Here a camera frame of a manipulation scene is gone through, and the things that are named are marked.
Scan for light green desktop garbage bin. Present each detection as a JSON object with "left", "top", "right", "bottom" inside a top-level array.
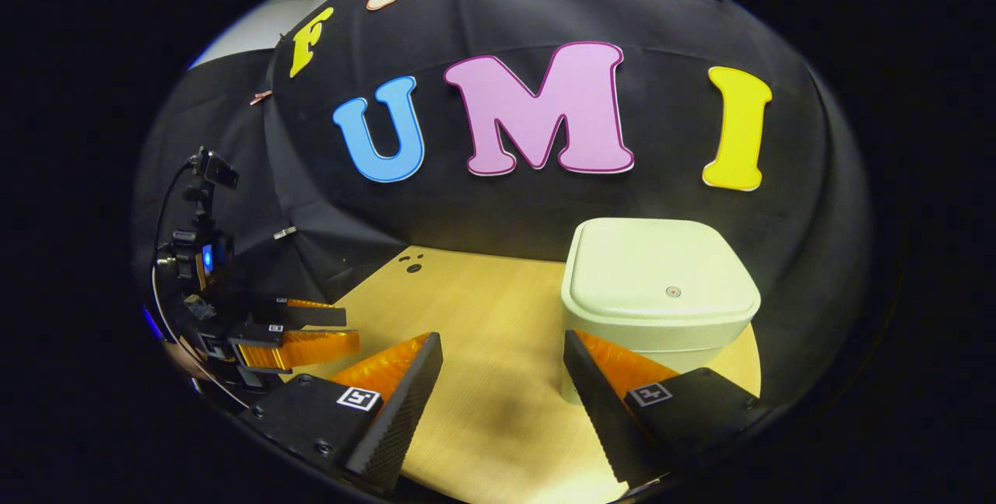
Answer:
[{"left": 560, "top": 217, "right": 762, "bottom": 405}]

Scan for black backdrop cloth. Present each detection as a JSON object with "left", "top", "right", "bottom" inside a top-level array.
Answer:
[{"left": 132, "top": 0, "right": 872, "bottom": 419}]

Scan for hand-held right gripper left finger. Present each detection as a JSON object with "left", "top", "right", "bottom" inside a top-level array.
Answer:
[{"left": 240, "top": 331, "right": 444, "bottom": 493}]

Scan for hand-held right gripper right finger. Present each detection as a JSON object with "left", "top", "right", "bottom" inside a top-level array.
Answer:
[{"left": 563, "top": 329, "right": 767, "bottom": 488}]

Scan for grey left gripper cable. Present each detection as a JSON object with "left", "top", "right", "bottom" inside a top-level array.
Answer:
[{"left": 150, "top": 255, "right": 250, "bottom": 411}]

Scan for wooden desktop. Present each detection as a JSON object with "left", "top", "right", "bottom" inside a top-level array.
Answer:
[{"left": 288, "top": 245, "right": 762, "bottom": 504}]

